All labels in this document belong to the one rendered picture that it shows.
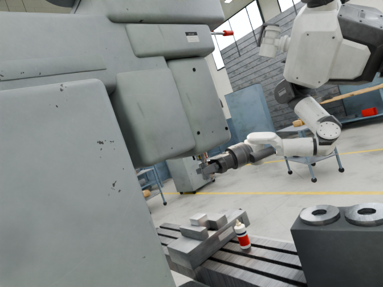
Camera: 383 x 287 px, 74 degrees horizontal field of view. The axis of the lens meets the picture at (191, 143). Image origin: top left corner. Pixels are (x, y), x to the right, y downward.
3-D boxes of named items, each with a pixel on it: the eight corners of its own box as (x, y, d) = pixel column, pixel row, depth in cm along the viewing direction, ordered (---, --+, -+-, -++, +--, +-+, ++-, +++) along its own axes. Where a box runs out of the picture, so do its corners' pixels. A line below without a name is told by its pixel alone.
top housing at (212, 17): (186, 52, 115) (174, 16, 113) (228, 21, 94) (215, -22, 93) (82, 60, 85) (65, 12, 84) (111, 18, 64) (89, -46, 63)
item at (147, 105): (158, 155, 96) (135, 90, 95) (199, 146, 77) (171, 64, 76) (112, 173, 84) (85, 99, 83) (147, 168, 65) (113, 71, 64)
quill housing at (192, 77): (199, 147, 107) (175, 74, 105) (236, 139, 91) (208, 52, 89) (163, 163, 95) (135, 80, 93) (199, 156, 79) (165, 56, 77)
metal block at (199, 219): (202, 225, 111) (198, 212, 111) (211, 226, 106) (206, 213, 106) (193, 231, 108) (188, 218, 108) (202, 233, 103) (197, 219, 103)
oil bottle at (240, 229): (244, 242, 100) (236, 216, 100) (253, 244, 97) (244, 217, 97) (238, 247, 98) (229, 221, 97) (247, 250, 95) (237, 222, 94)
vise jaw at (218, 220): (206, 219, 118) (203, 211, 118) (228, 222, 106) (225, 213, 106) (196, 225, 115) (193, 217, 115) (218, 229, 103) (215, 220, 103)
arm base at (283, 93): (308, 109, 117) (296, 91, 122) (326, 88, 107) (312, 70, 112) (282, 111, 111) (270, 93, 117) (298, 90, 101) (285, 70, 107)
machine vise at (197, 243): (227, 221, 126) (220, 200, 125) (251, 224, 114) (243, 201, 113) (171, 261, 105) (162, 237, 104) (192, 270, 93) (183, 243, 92)
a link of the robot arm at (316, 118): (346, 147, 99) (311, 110, 113) (355, 127, 89) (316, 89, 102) (320, 160, 99) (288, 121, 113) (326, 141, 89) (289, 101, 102)
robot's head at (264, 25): (279, 49, 102) (263, 48, 107) (285, 26, 99) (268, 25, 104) (271, 47, 97) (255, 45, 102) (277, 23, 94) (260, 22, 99)
